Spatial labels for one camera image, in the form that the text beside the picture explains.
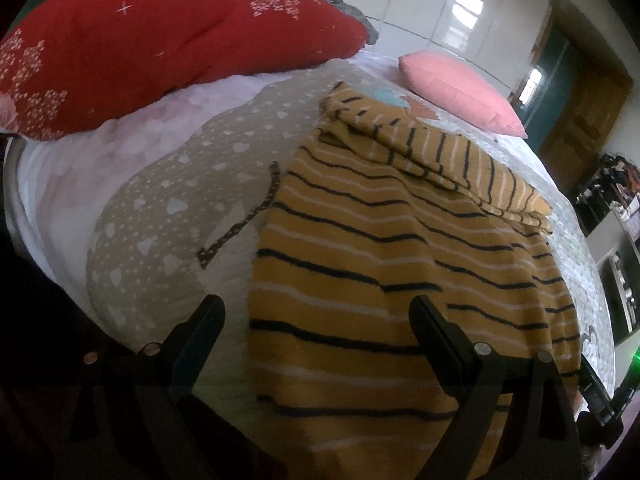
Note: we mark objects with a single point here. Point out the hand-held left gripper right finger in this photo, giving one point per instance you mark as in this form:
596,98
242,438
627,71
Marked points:
435,340

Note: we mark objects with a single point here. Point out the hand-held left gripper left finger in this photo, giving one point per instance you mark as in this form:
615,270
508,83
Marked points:
202,327

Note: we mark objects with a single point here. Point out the yellow striped sweater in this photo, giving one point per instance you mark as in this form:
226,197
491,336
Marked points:
380,240

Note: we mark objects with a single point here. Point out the bed with patterned sheet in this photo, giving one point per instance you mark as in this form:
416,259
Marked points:
160,190

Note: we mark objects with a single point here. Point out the white shelf unit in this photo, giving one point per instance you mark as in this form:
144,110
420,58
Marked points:
612,245

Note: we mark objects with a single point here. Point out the cluttered black rack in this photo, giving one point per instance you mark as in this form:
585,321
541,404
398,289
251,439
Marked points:
607,190

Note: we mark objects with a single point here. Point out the pink pillow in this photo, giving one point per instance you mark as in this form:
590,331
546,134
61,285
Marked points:
460,90

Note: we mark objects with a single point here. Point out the wooden door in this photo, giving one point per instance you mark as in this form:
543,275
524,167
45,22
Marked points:
585,125

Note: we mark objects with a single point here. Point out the dark green glass door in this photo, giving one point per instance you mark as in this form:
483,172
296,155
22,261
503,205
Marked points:
547,80

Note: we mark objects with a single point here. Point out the large red floral pillow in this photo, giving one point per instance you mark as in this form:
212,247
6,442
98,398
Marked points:
175,25

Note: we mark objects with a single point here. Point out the white glossy wardrobe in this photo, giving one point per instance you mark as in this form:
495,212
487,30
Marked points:
425,5

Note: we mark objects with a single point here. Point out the grey striped cloth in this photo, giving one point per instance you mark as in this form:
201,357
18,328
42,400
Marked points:
350,7

